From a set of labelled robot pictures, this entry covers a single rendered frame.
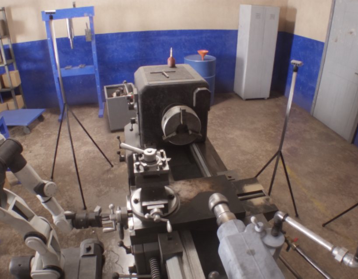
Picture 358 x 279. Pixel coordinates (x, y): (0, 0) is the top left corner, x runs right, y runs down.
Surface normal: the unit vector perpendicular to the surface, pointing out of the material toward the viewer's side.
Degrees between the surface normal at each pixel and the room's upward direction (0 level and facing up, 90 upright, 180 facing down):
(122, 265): 0
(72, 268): 0
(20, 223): 90
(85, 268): 0
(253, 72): 90
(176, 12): 90
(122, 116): 90
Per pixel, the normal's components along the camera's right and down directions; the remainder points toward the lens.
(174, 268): -0.57, -0.65
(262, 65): 0.21, 0.49
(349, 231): 0.00, -0.87
